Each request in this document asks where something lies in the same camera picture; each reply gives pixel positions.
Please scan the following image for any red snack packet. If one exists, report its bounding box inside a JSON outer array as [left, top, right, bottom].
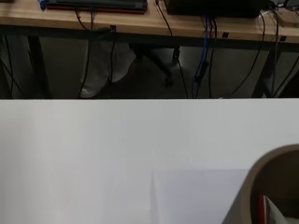
[[256, 194, 299, 224]]

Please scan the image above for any black office chair base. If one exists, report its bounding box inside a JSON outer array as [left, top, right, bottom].
[[129, 43, 181, 88]]

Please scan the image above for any wooden desk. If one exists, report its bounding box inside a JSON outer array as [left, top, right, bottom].
[[0, 0, 299, 99]]

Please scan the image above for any dark laptop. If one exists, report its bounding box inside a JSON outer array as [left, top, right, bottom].
[[38, 0, 149, 15]]

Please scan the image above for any black equipment box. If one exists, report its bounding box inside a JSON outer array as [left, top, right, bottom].
[[163, 0, 272, 18]]

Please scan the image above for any brown round tub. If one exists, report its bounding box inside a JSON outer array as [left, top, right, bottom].
[[221, 143, 299, 224]]

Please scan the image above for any blue cable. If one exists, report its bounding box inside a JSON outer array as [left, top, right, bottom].
[[190, 15, 210, 99]]

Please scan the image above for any black cable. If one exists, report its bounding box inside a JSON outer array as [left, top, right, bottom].
[[154, 0, 190, 99], [230, 11, 266, 97]]

